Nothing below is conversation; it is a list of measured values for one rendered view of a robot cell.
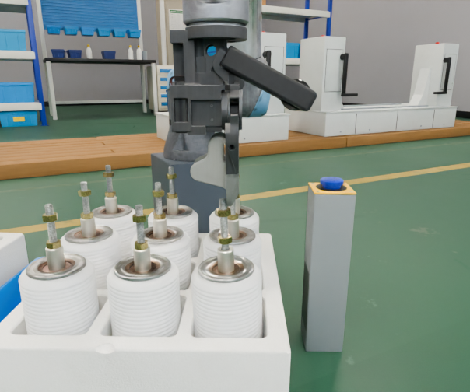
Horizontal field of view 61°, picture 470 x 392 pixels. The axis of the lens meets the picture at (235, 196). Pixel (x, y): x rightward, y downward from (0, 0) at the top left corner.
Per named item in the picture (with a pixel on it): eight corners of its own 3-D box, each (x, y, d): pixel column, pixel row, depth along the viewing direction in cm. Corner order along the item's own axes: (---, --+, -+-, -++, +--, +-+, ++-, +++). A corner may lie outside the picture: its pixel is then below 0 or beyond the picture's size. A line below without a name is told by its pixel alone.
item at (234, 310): (191, 366, 62) (183, 260, 57) (248, 351, 65) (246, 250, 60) (208, 414, 53) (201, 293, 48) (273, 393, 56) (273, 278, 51)
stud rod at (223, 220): (220, 254, 53) (218, 200, 51) (222, 251, 54) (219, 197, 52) (228, 255, 53) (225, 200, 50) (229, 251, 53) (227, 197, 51)
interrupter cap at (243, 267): (192, 264, 56) (191, 260, 56) (242, 255, 59) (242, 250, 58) (206, 289, 49) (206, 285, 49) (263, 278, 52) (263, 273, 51)
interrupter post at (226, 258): (215, 268, 55) (214, 246, 54) (231, 265, 55) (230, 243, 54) (220, 276, 52) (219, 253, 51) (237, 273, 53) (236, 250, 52)
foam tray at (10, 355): (99, 304, 92) (90, 231, 87) (268, 306, 91) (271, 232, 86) (-2, 460, 54) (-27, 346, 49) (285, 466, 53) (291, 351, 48)
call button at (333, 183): (317, 187, 72) (318, 176, 72) (339, 187, 72) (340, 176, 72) (321, 193, 69) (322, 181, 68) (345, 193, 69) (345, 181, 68)
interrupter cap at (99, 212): (87, 211, 79) (87, 208, 78) (126, 205, 82) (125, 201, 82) (96, 222, 72) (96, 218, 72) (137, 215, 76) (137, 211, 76)
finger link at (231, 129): (225, 168, 51) (224, 98, 48) (239, 168, 51) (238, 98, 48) (223, 176, 46) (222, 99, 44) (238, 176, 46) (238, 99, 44)
